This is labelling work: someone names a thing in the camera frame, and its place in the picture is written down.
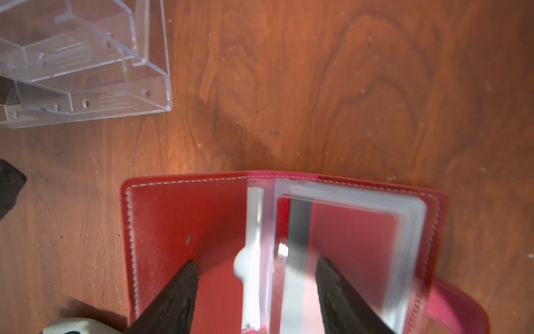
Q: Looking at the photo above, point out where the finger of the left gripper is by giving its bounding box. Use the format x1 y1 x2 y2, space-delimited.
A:
0 159 27 220

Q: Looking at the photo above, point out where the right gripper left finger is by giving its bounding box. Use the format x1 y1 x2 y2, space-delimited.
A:
125 260 199 334

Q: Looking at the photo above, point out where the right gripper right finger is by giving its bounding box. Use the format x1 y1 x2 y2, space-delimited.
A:
315 257 394 334

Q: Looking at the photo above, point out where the red leather card holder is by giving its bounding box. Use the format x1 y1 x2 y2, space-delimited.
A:
121 171 490 333

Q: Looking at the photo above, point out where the clear acrylic card organizer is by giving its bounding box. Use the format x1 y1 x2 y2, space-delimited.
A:
1 1 172 129

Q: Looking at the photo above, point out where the red card in holder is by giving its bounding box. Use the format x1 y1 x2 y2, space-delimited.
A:
270 197 396 333

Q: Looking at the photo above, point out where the grey blue work glove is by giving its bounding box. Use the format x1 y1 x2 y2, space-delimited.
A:
41 317 121 334

